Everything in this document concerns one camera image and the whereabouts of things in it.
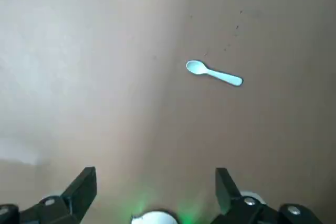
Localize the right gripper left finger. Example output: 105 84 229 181
0 166 97 224

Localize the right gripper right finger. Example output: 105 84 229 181
212 167 336 224

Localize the small pale plastic spoon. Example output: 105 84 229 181
185 59 244 87

